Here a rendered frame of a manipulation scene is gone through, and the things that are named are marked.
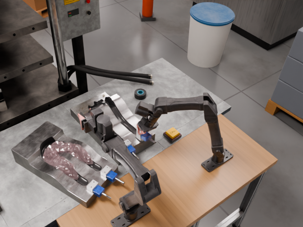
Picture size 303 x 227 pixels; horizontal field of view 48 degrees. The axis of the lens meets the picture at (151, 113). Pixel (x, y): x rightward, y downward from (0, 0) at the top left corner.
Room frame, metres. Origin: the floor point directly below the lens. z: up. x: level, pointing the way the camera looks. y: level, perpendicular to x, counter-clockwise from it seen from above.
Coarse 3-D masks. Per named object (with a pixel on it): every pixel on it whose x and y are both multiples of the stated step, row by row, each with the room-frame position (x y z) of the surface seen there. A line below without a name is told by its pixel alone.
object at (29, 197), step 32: (160, 64) 2.11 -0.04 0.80; (128, 96) 1.72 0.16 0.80; (160, 96) 1.75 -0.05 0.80; (192, 96) 1.77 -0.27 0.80; (32, 128) 1.37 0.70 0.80; (64, 128) 1.39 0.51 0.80; (160, 128) 1.45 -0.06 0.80; (192, 128) 1.47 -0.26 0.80; (0, 160) 1.12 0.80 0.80; (0, 192) 0.92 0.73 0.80; (32, 192) 0.93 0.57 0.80; (0, 224) 0.75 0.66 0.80; (32, 224) 0.76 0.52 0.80
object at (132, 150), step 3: (126, 141) 1.22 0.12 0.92; (129, 141) 1.22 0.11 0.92; (126, 144) 1.20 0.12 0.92; (129, 144) 1.20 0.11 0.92; (129, 147) 1.19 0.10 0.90; (132, 147) 1.19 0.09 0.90; (129, 150) 1.17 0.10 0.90; (132, 150) 1.17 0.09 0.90; (135, 150) 1.18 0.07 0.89; (132, 153) 1.16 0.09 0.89; (135, 156) 1.14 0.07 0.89; (138, 159) 1.12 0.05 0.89
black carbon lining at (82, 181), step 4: (48, 140) 1.20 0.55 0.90; (52, 140) 1.21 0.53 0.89; (44, 144) 1.18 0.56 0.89; (48, 144) 1.20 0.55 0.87; (40, 148) 1.14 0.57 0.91; (44, 148) 1.17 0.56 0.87; (88, 164) 1.09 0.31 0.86; (92, 164) 1.10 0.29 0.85; (96, 164) 1.10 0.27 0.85; (92, 168) 1.07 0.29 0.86; (96, 168) 1.07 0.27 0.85; (100, 168) 1.07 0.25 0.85; (80, 176) 1.01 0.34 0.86; (76, 180) 0.99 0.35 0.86; (80, 180) 0.99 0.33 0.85; (84, 180) 1.00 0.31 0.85; (84, 184) 0.97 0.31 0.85
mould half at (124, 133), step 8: (96, 96) 1.63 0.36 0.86; (112, 96) 1.56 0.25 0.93; (80, 104) 1.54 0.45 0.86; (88, 104) 1.55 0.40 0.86; (104, 104) 1.48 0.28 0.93; (120, 104) 1.51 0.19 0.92; (72, 112) 1.49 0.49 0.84; (80, 112) 1.41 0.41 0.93; (88, 112) 1.41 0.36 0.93; (104, 112) 1.43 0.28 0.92; (112, 112) 1.44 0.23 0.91; (120, 112) 1.46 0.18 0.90; (128, 112) 1.47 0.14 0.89; (112, 120) 1.40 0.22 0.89; (128, 120) 1.41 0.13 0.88; (136, 120) 1.42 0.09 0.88; (120, 128) 1.34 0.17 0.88; (136, 128) 1.35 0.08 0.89; (96, 136) 1.29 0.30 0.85; (120, 136) 1.28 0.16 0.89; (128, 136) 1.28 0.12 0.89; (152, 136) 1.31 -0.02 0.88; (136, 144) 1.23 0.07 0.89; (144, 144) 1.27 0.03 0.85; (152, 144) 1.31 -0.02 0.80; (136, 152) 1.23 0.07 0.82
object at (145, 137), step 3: (147, 132) 1.28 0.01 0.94; (138, 135) 1.26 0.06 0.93; (141, 135) 1.25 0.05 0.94; (144, 135) 1.25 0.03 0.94; (147, 135) 1.25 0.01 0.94; (150, 135) 1.25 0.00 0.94; (138, 138) 1.26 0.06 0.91; (141, 138) 1.25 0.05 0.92; (144, 138) 1.23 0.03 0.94; (147, 138) 1.24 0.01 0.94; (150, 138) 1.23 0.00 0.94; (153, 141) 1.21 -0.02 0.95
